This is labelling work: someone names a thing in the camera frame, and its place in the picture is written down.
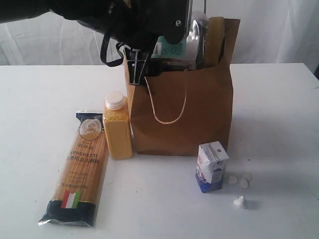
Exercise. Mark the yellow grain bottle white cap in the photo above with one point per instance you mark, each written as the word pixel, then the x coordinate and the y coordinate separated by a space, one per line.
pixel 117 127

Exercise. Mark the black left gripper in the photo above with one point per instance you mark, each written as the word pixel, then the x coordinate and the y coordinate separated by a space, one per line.
pixel 136 28

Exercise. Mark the small milk carton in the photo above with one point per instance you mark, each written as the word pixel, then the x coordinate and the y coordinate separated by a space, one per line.
pixel 211 164

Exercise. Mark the brown paper bag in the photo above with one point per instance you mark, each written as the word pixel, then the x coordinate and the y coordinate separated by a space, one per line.
pixel 174 113

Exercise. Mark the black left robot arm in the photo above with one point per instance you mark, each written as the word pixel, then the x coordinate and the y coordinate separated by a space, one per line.
pixel 88 13

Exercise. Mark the spaghetti packet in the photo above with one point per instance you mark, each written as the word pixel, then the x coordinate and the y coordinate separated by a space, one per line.
pixel 77 195

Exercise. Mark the clear nut jar yellow lid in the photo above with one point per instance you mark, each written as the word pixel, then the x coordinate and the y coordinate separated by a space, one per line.
pixel 201 48

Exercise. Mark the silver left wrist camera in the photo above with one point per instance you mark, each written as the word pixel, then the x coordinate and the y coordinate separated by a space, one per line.
pixel 177 20

